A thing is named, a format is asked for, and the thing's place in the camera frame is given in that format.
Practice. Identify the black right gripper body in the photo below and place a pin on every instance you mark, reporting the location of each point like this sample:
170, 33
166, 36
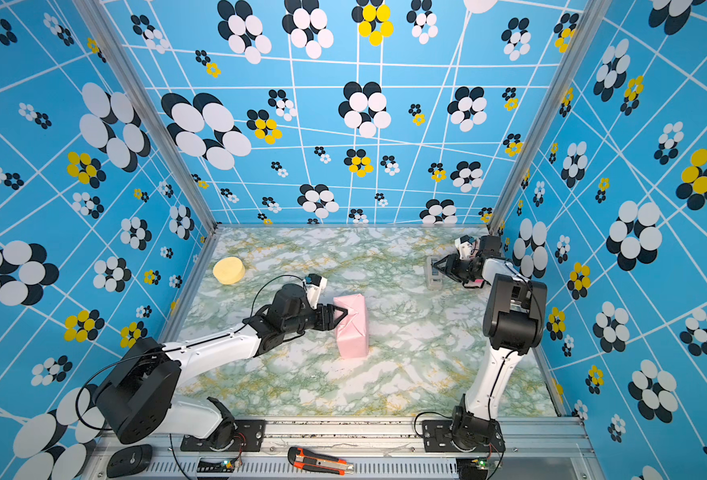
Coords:
466, 270

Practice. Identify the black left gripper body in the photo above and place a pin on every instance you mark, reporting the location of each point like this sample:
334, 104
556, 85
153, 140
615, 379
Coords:
306, 322

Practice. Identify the small grey white device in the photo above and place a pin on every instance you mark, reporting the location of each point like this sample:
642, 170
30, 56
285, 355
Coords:
433, 275

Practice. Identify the purple wrapping paper sheet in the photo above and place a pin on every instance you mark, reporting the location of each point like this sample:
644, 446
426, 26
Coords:
352, 333

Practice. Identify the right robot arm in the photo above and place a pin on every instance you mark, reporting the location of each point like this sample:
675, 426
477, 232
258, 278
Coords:
513, 323

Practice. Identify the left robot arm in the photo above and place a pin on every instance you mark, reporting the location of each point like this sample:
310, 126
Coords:
139, 396

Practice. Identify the yellow round sponge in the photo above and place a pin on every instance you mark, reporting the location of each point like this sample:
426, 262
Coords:
229, 271

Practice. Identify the orange black utility knife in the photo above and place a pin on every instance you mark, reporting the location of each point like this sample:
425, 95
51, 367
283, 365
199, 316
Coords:
305, 459

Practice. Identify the left small circuit board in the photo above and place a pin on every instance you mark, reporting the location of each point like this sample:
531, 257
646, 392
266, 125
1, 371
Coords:
212, 466

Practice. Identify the small circuit board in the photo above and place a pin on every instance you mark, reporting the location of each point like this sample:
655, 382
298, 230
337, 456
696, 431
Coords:
212, 466
467, 467

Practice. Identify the right small circuit board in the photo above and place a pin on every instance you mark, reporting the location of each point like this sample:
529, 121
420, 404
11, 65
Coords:
467, 467

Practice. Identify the black computer mouse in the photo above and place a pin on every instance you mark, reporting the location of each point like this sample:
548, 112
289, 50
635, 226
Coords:
130, 461

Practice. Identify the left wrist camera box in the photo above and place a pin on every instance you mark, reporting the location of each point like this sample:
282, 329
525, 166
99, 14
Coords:
315, 285

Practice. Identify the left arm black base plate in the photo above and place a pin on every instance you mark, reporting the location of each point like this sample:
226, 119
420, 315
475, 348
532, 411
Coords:
251, 433

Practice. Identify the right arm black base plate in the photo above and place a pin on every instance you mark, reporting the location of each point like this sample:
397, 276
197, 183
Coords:
437, 435

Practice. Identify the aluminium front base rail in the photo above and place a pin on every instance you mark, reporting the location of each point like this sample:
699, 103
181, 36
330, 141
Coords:
389, 448

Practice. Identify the aluminium frame post right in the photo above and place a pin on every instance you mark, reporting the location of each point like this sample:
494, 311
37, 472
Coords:
590, 21

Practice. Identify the aluminium frame post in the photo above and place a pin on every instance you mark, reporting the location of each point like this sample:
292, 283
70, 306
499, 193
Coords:
127, 74
590, 21

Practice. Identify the aluminium frame post left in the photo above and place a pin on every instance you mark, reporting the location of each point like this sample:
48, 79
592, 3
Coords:
127, 74

